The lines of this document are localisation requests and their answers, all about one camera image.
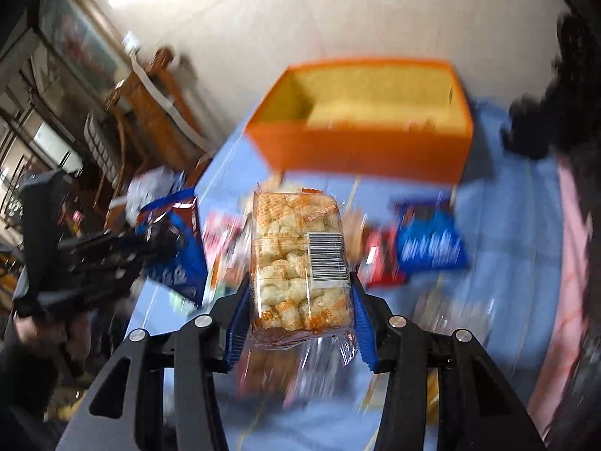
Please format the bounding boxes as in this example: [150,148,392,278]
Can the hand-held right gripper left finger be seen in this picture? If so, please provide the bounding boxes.
[56,282,252,451]

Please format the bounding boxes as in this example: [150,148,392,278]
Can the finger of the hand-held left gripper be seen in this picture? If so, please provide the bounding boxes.
[47,258,158,309]
[61,223,177,265]

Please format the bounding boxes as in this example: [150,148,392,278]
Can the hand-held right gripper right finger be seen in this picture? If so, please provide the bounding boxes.
[350,275,548,451]

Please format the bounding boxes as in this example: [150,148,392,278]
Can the blue snack packet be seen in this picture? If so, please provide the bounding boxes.
[136,188,207,306]

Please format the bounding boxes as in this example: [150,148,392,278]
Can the clear puffed rice cracker packet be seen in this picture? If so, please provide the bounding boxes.
[246,188,362,367]

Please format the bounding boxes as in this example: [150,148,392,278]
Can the orange cardboard box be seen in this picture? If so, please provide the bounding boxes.
[244,58,474,185]

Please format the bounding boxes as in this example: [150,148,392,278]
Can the person's left forearm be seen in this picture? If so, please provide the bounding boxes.
[0,338,64,435]

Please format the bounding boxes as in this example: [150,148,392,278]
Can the person's left hand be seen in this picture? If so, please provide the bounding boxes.
[12,311,93,366]

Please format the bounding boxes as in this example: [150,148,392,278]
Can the white plastic bag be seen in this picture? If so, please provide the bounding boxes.
[126,168,187,212]

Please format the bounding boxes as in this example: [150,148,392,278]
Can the red cookie packet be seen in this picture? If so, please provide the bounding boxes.
[359,228,408,289]

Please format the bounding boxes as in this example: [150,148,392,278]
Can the pink strawberry snack packet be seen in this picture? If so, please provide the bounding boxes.
[207,211,249,292]

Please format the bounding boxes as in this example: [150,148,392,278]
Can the white slatted rack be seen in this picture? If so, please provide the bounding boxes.
[83,113,119,184]

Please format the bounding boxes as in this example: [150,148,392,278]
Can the blue cookie packet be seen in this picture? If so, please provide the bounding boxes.
[394,202,470,273]

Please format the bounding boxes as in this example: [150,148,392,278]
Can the carved wooden chair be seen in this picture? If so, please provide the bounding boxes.
[103,47,213,189]

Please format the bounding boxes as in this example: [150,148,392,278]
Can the blue checked bed sheet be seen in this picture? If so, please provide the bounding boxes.
[127,98,569,451]

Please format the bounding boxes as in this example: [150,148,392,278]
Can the pink cloth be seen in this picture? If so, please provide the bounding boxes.
[526,160,593,433]

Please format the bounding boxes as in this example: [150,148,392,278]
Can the black stand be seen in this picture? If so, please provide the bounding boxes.
[500,94,560,159]

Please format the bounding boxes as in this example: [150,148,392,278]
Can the black carved headboard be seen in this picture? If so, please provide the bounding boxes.
[554,9,601,226]

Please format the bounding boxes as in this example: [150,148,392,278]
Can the white cable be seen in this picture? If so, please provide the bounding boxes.
[129,54,213,151]

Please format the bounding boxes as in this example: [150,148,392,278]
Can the framed wall picture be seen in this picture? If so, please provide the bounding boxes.
[38,0,128,91]

